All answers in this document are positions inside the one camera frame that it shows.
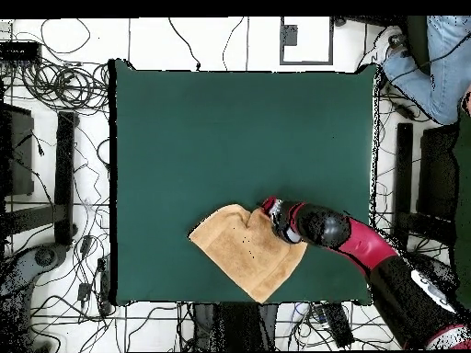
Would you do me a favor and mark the tan terry towel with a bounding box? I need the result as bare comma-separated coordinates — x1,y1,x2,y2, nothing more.
188,203,309,305

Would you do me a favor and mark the flat black device box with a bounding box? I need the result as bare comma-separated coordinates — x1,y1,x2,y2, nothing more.
0,40,42,63

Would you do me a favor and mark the dark green table cloth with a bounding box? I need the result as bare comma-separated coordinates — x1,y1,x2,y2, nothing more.
108,58,382,306

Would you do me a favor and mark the long black stand bar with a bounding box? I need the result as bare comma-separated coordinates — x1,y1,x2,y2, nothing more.
390,122,414,253
53,110,80,246

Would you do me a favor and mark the black power strip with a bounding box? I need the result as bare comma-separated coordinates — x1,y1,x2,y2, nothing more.
321,302,355,349

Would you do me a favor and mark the black stand crossbar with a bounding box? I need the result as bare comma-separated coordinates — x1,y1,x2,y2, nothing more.
395,211,459,245
3,203,60,236

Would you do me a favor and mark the black power adapter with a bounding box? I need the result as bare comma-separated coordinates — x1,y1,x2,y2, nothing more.
392,103,416,120

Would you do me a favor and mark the small gray floor plate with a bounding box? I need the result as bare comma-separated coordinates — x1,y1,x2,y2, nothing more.
281,24,299,47

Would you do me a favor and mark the large black box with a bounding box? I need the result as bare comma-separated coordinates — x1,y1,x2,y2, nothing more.
0,102,35,197
417,124,460,223

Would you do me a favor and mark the person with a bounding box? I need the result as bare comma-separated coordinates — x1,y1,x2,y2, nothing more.
358,15,471,126

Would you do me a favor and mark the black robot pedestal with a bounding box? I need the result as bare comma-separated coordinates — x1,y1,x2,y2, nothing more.
190,302,279,352

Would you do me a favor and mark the gray floor frame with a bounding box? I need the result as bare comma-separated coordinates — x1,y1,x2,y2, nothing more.
279,16,335,66

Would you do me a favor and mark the black cable with plug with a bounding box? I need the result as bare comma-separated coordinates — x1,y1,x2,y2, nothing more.
167,17,202,72

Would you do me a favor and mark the coiled black cable bundle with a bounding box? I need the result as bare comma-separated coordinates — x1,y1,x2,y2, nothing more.
21,60,111,111

